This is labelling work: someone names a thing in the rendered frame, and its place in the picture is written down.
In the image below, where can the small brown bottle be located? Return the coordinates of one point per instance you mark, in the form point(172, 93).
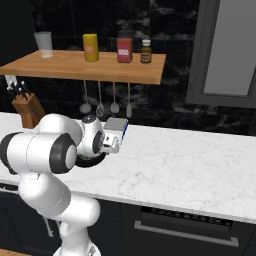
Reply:
point(146, 52)

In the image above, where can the wooden wall shelf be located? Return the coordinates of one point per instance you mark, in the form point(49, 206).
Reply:
point(100, 68)

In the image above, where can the clear glass cup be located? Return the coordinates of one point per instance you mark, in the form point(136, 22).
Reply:
point(44, 44)

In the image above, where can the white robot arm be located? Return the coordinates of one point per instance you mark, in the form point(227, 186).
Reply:
point(40, 151)

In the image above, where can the black bowl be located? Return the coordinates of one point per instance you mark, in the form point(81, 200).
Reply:
point(90, 162)

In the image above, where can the hanging grey narrow spatula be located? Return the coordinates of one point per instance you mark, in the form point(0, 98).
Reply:
point(128, 108)

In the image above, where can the yellow bottle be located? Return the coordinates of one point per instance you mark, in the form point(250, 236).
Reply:
point(90, 47)

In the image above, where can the hanging grey ladle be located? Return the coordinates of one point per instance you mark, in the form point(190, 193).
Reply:
point(85, 107)

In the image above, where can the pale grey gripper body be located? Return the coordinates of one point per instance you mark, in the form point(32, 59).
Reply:
point(116, 124)

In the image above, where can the dark base cabinet door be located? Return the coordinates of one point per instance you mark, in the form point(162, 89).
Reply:
point(16, 223)

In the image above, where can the hanging grey slotted spatula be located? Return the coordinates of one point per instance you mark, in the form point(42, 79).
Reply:
point(100, 109)

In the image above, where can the red jar with dark lid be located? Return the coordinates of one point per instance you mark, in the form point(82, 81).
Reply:
point(124, 50)

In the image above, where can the wooden knife block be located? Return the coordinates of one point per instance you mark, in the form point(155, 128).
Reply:
point(29, 111)

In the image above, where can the black built-in appliance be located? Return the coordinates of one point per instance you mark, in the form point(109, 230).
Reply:
point(186, 238)

